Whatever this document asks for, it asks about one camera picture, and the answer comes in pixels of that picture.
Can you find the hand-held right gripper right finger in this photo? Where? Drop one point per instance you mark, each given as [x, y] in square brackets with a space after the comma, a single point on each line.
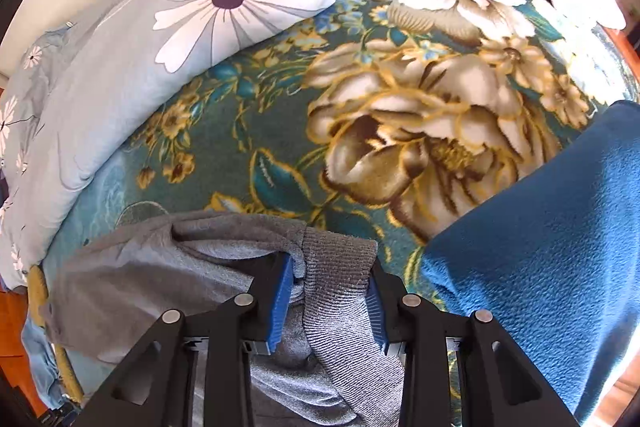
[375, 312]

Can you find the yellow woven mat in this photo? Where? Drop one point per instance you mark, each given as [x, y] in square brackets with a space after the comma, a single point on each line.
[40, 292]

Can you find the teal floral blanket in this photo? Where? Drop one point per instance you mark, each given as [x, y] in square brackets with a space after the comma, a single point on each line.
[225, 147]

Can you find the blue fleece garment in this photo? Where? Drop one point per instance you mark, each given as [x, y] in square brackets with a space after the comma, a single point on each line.
[540, 237]

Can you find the light blue daisy duvet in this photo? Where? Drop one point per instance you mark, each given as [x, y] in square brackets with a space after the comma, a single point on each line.
[125, 82]

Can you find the light blue cloth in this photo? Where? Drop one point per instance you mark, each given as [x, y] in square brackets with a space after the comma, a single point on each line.
[42, 362]

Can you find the grey knit sweater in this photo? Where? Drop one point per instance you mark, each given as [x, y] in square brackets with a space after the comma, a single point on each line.
[150, 267]

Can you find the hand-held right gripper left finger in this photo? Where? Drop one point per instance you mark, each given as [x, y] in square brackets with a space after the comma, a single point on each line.
[280, 302]

